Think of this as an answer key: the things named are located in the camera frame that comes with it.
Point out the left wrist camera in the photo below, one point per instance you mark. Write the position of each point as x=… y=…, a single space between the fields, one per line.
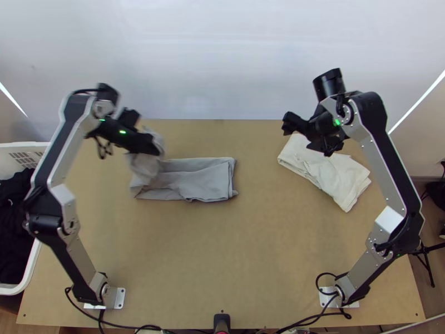
x=131 y=117

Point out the black mount post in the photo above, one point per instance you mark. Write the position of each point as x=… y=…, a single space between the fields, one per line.
x=221 y=323

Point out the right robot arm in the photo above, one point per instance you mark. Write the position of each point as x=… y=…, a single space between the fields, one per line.
x=382 y=167

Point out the black tripod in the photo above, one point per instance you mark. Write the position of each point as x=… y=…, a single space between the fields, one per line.
x=427 y=264

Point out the cream t-shirt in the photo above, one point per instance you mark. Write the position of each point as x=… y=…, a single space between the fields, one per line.
x=326 y=174

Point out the white laundry basket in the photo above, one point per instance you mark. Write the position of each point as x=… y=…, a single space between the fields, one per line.
x=21 y=156

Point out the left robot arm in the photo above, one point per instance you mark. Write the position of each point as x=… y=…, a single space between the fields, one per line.
x=52 y=156

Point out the heap of clothes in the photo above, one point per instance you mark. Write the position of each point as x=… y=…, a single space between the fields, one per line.
x=10 y=215

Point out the grey t-shirt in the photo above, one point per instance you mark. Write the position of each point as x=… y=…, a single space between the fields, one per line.
x=201 y=177

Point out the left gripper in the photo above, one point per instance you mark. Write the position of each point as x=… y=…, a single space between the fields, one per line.
x=144 y=142

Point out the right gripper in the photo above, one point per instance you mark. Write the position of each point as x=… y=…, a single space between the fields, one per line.
x=297 y=124

